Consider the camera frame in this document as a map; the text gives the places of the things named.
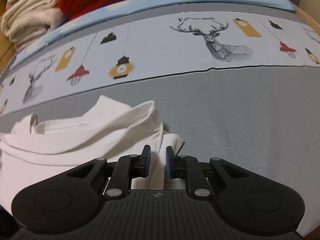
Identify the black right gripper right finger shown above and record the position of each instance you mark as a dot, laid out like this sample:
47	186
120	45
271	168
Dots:
245	200

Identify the printed grey bed sheet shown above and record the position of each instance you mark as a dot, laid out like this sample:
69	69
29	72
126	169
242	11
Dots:
234	81

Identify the white t-shirt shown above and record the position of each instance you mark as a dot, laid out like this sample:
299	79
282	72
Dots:
34	151

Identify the cream folded quilt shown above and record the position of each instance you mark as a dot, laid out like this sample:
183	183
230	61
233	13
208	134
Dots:
28	20

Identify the wooden headboard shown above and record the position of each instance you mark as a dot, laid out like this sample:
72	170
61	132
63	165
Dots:
7	48

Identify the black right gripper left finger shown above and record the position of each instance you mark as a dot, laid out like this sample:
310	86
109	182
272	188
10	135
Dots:
73	198

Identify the light blue folded sheet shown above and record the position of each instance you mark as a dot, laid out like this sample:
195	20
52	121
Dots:
125	8

